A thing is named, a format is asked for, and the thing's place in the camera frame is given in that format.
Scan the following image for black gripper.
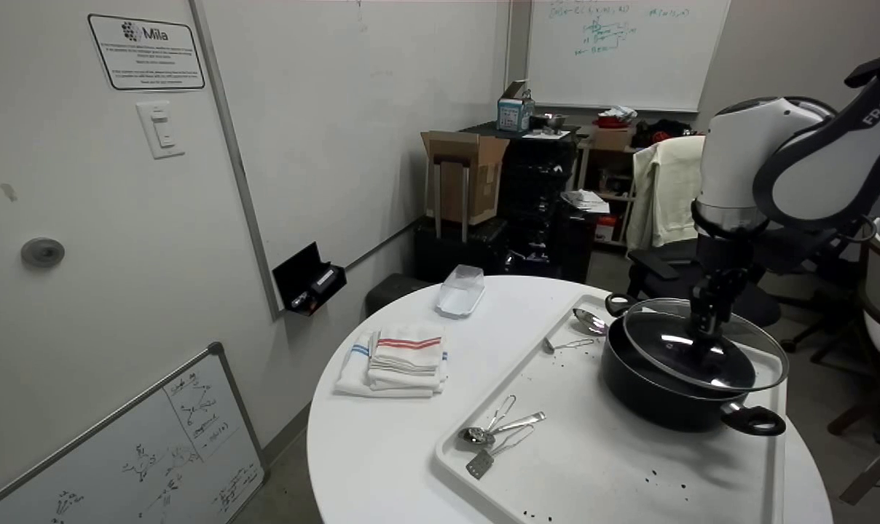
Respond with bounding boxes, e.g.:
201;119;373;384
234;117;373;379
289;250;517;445
687;202;762;369

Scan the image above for glass lid with black knob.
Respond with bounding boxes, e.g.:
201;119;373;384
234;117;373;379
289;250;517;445
607;298;788;395

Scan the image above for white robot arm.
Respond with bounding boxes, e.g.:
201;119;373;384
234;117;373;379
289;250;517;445
690;59;880;336

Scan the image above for black cooking pot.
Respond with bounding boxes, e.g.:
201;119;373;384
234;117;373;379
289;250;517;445
604;318;788;437

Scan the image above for office chair with cream cloth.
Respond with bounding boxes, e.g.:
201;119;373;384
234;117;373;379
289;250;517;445
626;138;780;327

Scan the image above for large metal spoon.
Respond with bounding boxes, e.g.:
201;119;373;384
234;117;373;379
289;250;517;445
572;306;613;337

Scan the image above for black filing cabinet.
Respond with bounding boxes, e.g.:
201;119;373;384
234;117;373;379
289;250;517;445
501;138;577;280

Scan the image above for white plastic tray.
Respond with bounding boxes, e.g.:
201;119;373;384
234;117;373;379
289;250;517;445
432;295;785;524

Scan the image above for clear plastic container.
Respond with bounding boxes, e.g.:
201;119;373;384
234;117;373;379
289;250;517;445
435;264;485;318

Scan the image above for cardboard box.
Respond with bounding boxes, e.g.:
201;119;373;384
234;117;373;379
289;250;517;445
424;132;508;226

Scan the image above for metal measuring spoons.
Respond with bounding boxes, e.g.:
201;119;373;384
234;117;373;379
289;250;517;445
456;395;546;480

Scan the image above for folded white striped towel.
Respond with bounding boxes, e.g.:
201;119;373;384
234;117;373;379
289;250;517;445
336;328;448;400

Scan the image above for round white table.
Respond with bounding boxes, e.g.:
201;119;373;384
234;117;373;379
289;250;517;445
306;276;833;524

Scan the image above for black marker tray holder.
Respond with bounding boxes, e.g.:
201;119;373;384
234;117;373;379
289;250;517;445
272;244;346;315

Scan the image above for small leaning whiteboard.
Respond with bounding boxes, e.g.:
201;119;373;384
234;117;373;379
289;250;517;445
0;343;265;524

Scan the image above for far wall whiteboard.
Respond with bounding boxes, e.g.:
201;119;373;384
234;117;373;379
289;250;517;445
528;0;732;114

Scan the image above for wall whiteboard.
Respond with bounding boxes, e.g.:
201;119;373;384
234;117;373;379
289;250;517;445
190;0;509;272
528;0;732;114

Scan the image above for white light switch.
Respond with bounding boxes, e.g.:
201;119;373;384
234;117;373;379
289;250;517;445
137;98;183;159

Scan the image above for wall notice sign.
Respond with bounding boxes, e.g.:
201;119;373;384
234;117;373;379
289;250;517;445
88;14;205;91

